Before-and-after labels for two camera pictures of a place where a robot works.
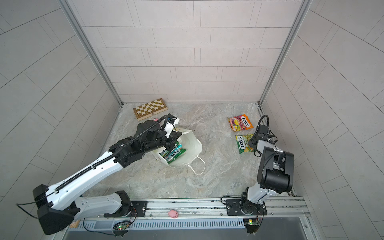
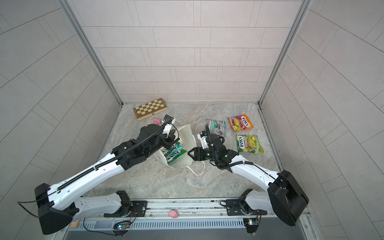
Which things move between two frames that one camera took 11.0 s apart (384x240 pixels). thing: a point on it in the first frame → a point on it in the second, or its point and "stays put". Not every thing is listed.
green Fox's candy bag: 242,143 stays put
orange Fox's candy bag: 240,123 stays put
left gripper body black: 160,141 stays put
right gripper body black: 255,137 → 209,155
